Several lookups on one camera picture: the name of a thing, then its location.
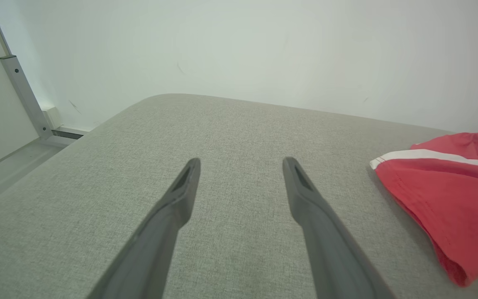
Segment grey metal frame post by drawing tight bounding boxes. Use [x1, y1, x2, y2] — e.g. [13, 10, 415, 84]
[0, 55, 54, 140]

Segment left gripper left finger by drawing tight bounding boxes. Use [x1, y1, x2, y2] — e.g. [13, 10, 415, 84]
[88, 158, 201, 299]

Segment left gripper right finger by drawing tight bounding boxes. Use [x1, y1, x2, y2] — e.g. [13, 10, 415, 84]
[283, 157, 395, 299]

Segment red mesh shorts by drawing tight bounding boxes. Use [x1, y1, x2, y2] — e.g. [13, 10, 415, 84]
[370, 132, 478, 288]

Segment small white wall box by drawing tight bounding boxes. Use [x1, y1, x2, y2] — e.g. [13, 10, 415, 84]
[42, 107, 61, 130]

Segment dark wall baseboard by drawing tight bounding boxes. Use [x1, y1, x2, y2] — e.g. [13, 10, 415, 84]
[51, 127, 89, 140]

